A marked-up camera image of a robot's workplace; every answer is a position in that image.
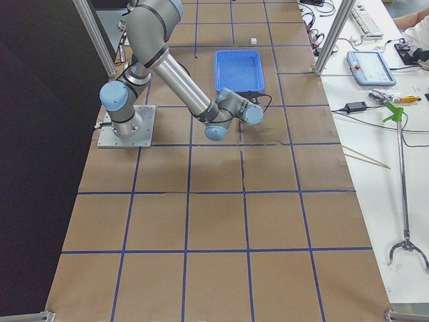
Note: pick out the teach pendant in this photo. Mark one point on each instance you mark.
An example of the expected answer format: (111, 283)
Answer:
(370, 69)

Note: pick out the white keyboard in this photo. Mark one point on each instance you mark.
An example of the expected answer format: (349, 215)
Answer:
(364, 22)

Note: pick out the blue plastic tray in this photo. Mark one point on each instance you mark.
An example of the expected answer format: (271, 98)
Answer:
(238, 70)

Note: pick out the aluminium frame post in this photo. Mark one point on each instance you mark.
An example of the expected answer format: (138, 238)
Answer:
(338, 23)

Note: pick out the black power adapter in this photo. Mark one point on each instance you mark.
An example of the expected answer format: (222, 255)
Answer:
(355, 107)

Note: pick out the yellow tool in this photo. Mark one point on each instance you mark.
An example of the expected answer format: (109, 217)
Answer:
(408, 99)

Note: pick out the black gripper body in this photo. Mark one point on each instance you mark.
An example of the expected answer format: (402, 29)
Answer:
(240, 127)

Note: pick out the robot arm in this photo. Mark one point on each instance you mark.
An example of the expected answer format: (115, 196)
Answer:
(149, 27)

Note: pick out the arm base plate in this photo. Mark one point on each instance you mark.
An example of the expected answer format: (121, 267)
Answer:
(138, 132)

